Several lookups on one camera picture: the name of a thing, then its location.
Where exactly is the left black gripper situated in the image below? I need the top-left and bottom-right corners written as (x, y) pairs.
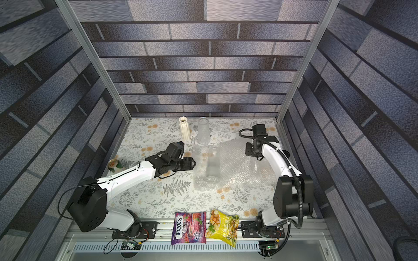
top-left (170, 156), bottom-right (199, 171)

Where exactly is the white ribbed vase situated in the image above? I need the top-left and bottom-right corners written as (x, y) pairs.
top-left (179, 116), bottom-right (192, 142)

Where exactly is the clear ribbed glass vase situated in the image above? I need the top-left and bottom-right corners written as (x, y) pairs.
top-left (205, 147), bottom-right (221, 184)

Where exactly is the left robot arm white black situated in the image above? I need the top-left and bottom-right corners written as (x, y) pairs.
top-left (64, 141), bottom-right (197, 238)

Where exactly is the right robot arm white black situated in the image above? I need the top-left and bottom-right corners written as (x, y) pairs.
top-left (238, 124), bottom-right (314, 229)

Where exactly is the purple Fox's candy bag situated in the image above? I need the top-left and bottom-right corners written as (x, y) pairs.
top-left (171, 212), bottom-right (206, 245)

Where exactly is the yellow snack bag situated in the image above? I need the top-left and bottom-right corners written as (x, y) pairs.
top-left (205, 209), bottom-right (239, 248)

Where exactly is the black corrugated cable hose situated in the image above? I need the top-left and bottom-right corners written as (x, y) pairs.
top-left (238, 128), bottom-right (304, 257)

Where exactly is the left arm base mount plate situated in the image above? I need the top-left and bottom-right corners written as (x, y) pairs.
top-left (112, 221), bottom-right (158, 240)

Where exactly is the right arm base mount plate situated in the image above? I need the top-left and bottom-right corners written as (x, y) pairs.
top-left (238, 221), bottom-right (285, 239)

